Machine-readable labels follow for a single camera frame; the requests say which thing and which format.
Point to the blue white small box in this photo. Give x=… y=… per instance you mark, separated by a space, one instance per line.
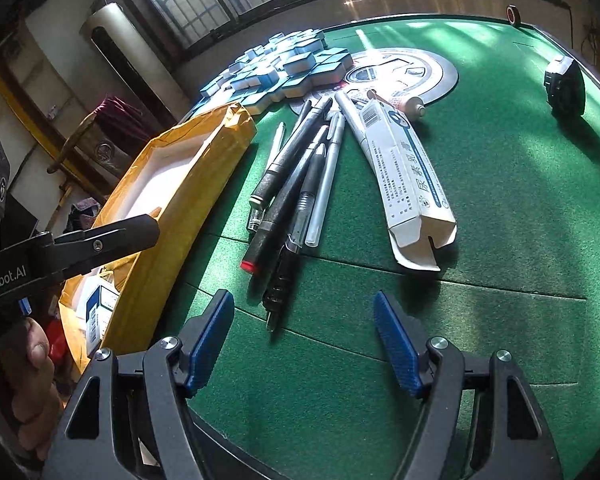
x=97 y=310

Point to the maroon cloth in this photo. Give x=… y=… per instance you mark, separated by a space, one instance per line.
x=122 y=117

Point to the grey marker with red band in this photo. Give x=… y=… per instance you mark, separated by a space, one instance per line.
x=280 y=200

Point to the black gel pen with clip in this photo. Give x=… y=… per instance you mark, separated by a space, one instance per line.
x=280 y=285

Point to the long black pen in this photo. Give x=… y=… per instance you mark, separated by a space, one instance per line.
x=312 y=125

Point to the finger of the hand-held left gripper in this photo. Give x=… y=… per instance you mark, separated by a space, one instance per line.
x=110 y=242

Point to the yellow taped cardboard box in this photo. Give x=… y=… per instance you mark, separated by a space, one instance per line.
x=180 y=240

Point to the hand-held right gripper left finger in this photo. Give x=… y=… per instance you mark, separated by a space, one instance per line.
x=207 y=345

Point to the white paint marker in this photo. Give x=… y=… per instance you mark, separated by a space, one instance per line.
x=350 y=115

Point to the white ointment tube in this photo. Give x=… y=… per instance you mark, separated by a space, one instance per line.
x=400 y=102

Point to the white floor air conditioner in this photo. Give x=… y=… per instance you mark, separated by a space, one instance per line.
x=130 y=50

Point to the pile of blue mahjong tiles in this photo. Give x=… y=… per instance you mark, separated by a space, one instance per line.
x=280 y=70

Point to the small black red roll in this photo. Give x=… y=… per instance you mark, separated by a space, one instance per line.
x=513 y=13

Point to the short black pen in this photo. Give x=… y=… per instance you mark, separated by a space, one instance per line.
x=296 y=125

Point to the translucent white pen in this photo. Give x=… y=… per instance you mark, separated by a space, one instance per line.
x=322 y=185

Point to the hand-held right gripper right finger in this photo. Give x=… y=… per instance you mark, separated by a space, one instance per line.
x=395 y=340

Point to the white ointment carton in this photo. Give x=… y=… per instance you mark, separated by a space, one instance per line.
x=410 y=185

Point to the wooden chair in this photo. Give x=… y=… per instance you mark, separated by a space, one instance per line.
x=80 y=135

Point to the person's left hand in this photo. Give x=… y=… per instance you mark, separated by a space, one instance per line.
x=35 y=375

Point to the white gel pen black grip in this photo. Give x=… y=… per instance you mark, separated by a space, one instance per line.
x=278 y=140

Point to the black ribbed round lid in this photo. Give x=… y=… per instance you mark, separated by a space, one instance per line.
x=565 y=85

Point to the round metal dice plate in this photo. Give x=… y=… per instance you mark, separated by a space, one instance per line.
x=430 y=75

